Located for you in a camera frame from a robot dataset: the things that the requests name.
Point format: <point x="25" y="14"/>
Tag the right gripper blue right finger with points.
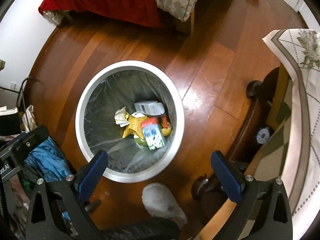
<point x="229" y="175"/>

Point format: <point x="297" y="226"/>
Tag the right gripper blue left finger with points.
<point x="88" y="177"/>

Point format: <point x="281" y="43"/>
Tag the white yellow wrapper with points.
<point x="130" y="122"/>

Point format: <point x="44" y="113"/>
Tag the small milk carton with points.
<point x="152" y="134"/>

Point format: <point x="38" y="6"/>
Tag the yellow citrus peel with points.
<point x="166" y="130"/>

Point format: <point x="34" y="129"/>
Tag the yellow cigarette box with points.
<point x="139" y="141"/>

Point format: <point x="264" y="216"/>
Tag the white round trash bin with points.
<point x="134" y="112"/>

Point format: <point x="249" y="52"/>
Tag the blue jacket on floor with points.
<point x="46" y="161"/>

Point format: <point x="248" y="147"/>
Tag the grey white box in bin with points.
<point x="152" y="108"/>

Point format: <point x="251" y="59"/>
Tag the floral patterned tablecloth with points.
<point x="292" y="153"/>

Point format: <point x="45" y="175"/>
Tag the red bed sheet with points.
<point x="141" y="12"/>

